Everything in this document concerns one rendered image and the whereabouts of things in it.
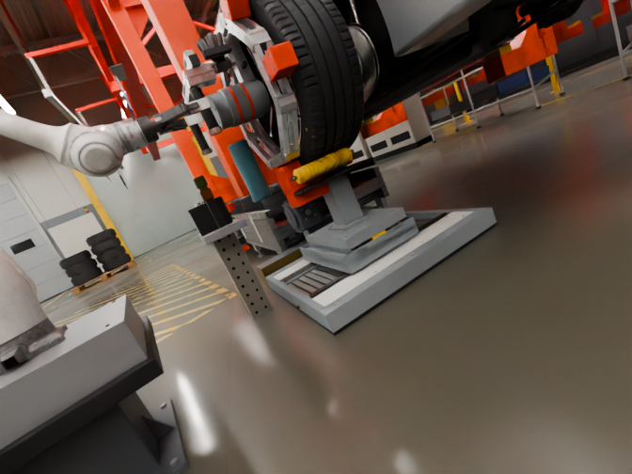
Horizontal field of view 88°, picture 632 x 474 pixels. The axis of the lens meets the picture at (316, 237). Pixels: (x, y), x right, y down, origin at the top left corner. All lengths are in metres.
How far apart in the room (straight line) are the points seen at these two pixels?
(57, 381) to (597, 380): 1.00
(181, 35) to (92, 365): 1.58
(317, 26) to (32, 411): 1.21
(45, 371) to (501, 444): 0.84
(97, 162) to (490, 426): 0.98
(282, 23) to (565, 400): 1.16
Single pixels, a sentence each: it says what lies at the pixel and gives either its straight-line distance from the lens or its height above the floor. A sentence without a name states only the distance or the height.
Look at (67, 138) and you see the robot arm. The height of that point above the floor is 0.82.
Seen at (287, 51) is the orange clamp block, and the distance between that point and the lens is 1.11.
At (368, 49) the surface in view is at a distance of 1.58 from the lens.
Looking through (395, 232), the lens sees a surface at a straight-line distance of 1.37.
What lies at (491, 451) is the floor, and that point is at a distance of 0.70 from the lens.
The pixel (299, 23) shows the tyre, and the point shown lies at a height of 0.94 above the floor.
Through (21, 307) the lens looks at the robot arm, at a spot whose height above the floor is 0.51.
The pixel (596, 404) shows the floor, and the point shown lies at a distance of 0.75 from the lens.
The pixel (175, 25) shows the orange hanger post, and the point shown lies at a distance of 2.02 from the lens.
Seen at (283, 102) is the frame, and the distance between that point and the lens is 1.14.
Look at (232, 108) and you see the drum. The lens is 1.31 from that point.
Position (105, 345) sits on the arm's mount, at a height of 0.37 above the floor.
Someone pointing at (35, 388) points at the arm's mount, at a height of 0.37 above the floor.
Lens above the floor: 0.54
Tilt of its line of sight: 12 degrees down
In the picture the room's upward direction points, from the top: 24 degrees counter-clockwise
